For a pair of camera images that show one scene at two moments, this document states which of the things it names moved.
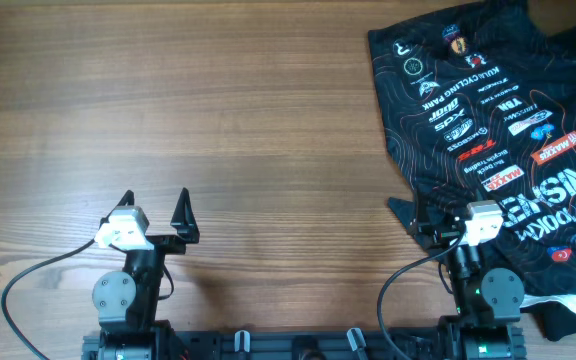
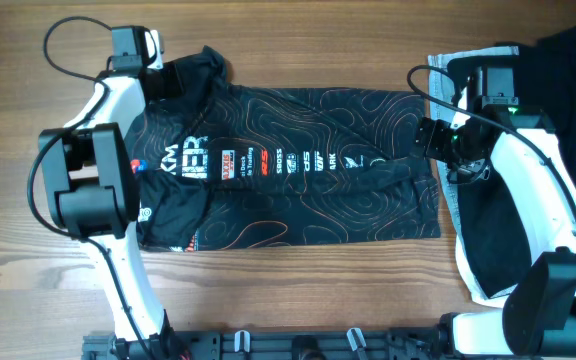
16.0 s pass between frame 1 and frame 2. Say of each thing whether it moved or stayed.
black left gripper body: moved
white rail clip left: stayed
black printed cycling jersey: moved
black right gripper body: moved
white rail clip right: stayed
